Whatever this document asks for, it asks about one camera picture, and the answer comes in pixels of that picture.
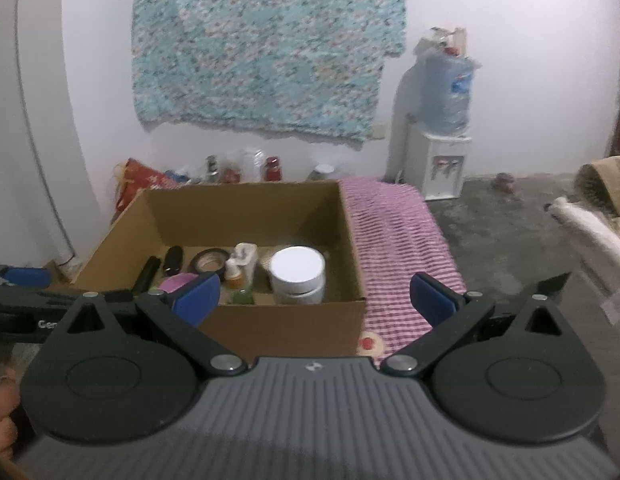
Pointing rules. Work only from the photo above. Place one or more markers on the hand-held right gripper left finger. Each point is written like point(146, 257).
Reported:
point(197, 297)

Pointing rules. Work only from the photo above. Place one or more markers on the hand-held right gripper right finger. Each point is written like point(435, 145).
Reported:
point(432, 300)

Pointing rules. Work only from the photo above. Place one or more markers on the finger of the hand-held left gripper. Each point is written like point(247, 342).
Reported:
point(120, 296)
point(27, 276)

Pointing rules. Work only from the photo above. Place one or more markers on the purple plastic lid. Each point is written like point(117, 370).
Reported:
point(175, 283)

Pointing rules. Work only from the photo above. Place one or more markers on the black tape roll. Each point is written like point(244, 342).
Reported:
point(192, 262)

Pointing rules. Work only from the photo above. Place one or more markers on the long black lipstick tube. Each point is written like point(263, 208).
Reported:
point(147, 272)

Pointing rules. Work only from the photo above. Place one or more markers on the green dropper bottle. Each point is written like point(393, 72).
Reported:
point(240, 295)

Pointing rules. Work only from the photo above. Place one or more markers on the short black cylinder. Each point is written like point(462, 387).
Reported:
point(173, 260)

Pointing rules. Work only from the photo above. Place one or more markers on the white charger plug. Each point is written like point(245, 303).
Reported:
point(247, 260)

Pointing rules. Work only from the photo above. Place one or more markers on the brown cardboard box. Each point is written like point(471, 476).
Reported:
point(290, 330)

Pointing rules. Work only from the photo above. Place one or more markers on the white plastic bottle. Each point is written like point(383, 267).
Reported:
point(296, 267)

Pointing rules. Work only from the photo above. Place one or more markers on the person's left hand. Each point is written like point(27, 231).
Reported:
point(1, 410)

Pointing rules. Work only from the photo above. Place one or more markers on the purple checkered tablecloth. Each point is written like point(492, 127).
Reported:
point(395, 240)

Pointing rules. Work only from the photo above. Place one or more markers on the red bag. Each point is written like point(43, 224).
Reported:
point(140, 180)

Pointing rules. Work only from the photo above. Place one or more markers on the small blue object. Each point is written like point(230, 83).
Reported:
point(177, 176)

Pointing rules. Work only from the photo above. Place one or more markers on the jar with red contents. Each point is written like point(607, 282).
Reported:
point(232, 172)

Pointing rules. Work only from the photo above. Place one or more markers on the white water dispenser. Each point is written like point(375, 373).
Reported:
point(440, 170)

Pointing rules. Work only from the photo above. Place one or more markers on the clear plastic bottle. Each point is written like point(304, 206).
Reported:
point(252, 162)

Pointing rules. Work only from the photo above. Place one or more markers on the grey-lidded glass jar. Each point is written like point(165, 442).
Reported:
point(322, 172)

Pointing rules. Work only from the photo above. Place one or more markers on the white fleece covered chair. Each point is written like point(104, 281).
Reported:
point(590, 230)

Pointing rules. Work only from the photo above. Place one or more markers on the blue water jug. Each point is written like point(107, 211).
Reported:
point(447, 95)

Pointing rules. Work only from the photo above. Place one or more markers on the beige jacket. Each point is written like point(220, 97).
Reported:
point(607, 175)

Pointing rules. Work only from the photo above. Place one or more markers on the teal floral cloth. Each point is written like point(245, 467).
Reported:
point(265, 50)

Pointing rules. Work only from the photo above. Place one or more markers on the crumpled plastic bag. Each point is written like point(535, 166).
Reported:
point(440, 40)

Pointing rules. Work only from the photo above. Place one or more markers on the wall socket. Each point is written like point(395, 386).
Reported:
point(379, 131)

